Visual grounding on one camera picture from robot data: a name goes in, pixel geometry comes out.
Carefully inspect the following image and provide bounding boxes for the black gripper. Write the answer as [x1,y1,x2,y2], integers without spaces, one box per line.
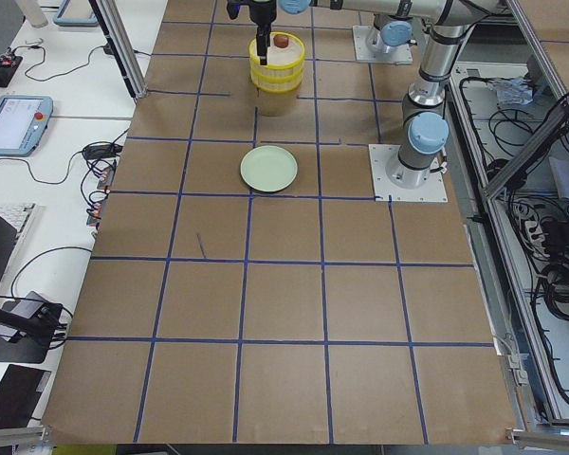
[248,0,277,65]

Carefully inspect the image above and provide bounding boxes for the brown bun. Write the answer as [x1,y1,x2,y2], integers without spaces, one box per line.
[273,33,289,48]

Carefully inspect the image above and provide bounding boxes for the yellow steamer layer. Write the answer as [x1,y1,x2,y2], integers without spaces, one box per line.
[248,31,305,77]
[250,71,303,94]

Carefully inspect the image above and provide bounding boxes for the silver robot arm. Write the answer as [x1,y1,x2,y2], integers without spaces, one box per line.
[278,1,506,190]

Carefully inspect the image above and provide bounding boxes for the light green plate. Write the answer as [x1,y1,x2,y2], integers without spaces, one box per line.
[240,145,298,192]

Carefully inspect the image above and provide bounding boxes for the far blue teach pendant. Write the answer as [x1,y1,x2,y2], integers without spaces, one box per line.
[53,0,99,27]

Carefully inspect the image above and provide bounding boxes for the blue teach pendant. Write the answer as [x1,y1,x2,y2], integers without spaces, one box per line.
[53,0,99,27]
[0,95,53,157]

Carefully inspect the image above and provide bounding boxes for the black power adapter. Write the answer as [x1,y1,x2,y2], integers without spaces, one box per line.
[82,143,122,160]

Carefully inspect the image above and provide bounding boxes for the near blue teach pendant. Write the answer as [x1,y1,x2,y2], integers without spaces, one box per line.
[0,95,53,157]

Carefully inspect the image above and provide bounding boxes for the white keyboard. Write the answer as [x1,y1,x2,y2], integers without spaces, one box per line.
[0,202,45,249]

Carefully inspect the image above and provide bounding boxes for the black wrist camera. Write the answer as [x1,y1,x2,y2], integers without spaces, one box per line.
[226,0,241,20]

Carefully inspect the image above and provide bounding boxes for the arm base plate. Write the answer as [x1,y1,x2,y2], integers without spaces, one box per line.
[368,144,448,203]
[352,21,413,65]

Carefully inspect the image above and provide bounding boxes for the aluminium frame post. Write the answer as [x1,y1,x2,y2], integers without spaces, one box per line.
[88,0,147,100]

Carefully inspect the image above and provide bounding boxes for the black camera stand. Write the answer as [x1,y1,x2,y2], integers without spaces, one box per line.
[0,292,64,364]

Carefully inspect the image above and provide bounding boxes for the coiled black cables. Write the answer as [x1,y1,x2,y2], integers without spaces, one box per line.
[525,258,569,323]

